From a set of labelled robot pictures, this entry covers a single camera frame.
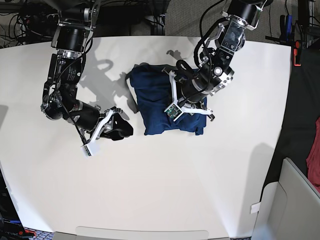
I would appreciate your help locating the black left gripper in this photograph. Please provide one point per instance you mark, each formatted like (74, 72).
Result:
(192, 91)

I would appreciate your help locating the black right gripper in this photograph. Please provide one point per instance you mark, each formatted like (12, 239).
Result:
(87, 117)

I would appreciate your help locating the blue long-sleeve shirt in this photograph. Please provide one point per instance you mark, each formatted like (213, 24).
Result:
(153, 92)

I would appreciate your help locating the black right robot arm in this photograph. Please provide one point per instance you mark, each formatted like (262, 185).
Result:
(72, 41)

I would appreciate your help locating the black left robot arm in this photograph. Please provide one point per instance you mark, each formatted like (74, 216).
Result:
(215, 50)

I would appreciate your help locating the black box under table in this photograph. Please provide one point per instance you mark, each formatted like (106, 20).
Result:
(118, 15)

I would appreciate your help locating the orange black clamp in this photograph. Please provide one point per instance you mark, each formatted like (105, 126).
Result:
(297, 51)

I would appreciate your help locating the black cloth cover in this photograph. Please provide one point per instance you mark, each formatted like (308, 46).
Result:
(302, 110)

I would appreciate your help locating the white paper tag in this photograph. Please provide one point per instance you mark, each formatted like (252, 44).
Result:
(254, 208)

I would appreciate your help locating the red cloth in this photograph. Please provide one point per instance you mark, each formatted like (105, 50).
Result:
(313, 159)

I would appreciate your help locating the beige plastic bin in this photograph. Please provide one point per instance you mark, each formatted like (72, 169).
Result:
(289, 208)

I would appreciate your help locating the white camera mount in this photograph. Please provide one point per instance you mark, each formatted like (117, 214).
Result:
(180, 105)
(105, 124)

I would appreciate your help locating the blue handled tool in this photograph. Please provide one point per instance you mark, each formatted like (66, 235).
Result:
(288, 27)

